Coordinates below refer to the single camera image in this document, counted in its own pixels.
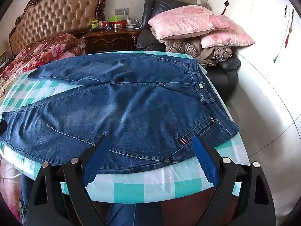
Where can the white charging dock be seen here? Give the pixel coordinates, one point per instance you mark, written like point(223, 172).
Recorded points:
point(131, 25)

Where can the teal checked tablecloth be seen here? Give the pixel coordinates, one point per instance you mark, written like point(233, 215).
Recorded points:
point(141, 188)

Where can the pink floral bedsheet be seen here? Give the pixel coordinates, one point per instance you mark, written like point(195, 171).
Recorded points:
point(9, 186)

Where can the person's right leg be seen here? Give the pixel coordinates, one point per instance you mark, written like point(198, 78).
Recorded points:
point(121, 216)

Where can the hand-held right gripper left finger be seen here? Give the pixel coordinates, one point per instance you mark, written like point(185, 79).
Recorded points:
point(98, 155)

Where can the white wardrobe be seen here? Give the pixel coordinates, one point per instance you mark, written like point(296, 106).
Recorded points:
point(258, 51)

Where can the brown plaid blanket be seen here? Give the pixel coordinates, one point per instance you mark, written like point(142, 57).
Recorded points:
point(185, 47)

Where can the pink floral pillow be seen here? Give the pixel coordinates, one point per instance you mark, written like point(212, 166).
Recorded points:
point(188, 21)
point(228, 38)

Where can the round metal tin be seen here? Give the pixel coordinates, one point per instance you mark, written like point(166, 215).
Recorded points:
point(118, 26)

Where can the black leather armchair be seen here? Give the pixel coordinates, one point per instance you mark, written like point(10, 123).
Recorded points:
point(150, 7)

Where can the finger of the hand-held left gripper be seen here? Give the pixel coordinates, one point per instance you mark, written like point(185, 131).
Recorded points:
point(2, 127)

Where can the tufted leather headboard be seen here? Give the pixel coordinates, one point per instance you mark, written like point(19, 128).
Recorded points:
point(58, 11)

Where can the grey wall socket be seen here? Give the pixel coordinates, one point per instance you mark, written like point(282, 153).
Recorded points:
point(121, 11)

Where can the blue denim pants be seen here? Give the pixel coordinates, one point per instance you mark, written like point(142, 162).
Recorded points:
point(131, 108)

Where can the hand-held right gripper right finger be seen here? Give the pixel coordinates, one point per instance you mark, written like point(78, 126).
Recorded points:
point(204, 160)

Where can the small green box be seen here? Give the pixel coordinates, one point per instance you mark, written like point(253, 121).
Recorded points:
point(95, 24)

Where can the dark knot ornament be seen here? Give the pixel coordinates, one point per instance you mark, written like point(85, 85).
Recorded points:
point(226, 3)

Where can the red floral quilt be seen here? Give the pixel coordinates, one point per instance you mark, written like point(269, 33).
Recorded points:
point(40, 49)

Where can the green tissue pack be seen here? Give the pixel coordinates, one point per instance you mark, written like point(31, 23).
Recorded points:
point(115, 18)

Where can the small red box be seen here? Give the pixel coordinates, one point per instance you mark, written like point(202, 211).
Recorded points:
point(105, 24)

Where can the carved wooden nightstand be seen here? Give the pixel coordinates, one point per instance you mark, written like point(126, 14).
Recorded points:
point(110, 40)

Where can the red tassel ornament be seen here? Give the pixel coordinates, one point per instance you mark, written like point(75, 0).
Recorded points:
point(287, 40)

